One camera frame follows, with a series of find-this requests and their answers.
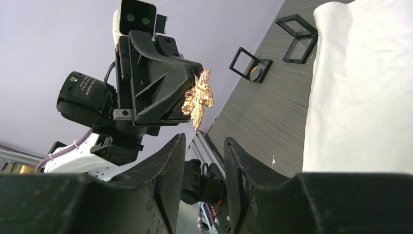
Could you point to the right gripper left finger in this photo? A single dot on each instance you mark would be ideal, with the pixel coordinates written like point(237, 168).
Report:
point(142, 200)

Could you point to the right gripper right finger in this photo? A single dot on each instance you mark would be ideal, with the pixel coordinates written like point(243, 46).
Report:
point(262, 201)

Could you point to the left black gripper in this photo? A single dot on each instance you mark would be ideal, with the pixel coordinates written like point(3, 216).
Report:
point(151, 81)

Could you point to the gold leaf brooch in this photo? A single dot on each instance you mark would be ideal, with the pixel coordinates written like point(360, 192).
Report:
point(198, 97)

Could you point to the white t-shirt with daisy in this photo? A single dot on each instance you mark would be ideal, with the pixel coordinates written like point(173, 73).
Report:
point(360, 114)

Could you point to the black display box with coin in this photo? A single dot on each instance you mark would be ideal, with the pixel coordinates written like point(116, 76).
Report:
point(256, 70)

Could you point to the empty black display box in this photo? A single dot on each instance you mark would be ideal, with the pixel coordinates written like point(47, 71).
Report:
point(305, 37)

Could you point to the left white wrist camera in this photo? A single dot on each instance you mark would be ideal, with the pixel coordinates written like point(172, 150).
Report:
point(137, 15)

